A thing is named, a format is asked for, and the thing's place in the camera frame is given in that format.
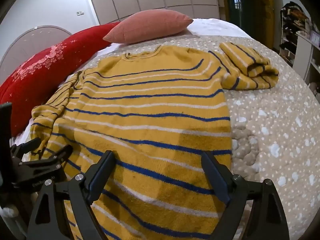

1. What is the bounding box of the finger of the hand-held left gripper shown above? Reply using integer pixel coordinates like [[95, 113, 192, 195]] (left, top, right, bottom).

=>
[[10, 137, 42, 161], [18, 144, 74, 172]]

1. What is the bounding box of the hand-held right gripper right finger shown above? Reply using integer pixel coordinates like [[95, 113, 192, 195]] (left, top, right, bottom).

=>
[[201, 151, 291, 240]]

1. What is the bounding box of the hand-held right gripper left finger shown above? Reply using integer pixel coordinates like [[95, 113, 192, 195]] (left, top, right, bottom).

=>
[[26, 150, 116, 240]]

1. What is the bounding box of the yellow striped towel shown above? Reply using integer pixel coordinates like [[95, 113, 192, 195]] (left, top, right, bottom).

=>
[[30, 42, 280, 240]]

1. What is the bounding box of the pile of dark clothes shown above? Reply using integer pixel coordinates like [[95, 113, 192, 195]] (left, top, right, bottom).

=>
[[280, 2, 313, 32]]

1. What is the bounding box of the red embroidered bolster pillow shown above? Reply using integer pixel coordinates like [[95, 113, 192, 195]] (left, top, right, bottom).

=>
[[0, 22, 121, 137]]

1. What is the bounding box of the beige dotted quilt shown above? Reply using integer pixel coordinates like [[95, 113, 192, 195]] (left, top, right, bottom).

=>
[[62, 34, 320, 240]]

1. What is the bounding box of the round padded headboard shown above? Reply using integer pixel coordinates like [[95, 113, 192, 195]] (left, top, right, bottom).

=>
[[0, 25, 73, 81]]

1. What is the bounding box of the white shelf unit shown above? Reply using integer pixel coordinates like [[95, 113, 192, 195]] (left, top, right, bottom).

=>
[[279, 1, 320, 88]]

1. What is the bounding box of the pink pillow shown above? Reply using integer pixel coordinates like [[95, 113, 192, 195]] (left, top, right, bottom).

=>
[[103, 9, 194, 44]]

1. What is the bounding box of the yellow wooden door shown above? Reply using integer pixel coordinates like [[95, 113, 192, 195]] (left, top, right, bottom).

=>
[[250, 0, 276, 49]]

